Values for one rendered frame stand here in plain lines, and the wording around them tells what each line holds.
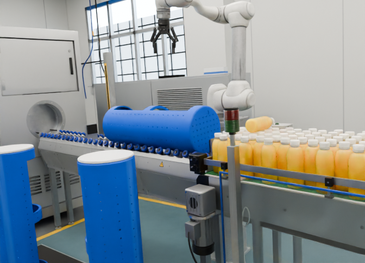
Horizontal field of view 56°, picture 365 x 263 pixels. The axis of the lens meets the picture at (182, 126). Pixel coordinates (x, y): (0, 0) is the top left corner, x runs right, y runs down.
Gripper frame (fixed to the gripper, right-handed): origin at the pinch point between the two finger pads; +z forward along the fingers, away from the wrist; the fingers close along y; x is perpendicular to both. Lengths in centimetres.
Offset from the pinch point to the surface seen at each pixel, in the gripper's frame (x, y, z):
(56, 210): 22, -140, 155
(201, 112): -20, 35, 33
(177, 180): -29, 24, 74
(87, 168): -82, 4, 51
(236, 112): -66, 71, 22
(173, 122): -27, 21, 39
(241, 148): -48, 68, 42
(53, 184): 25, -143, 129
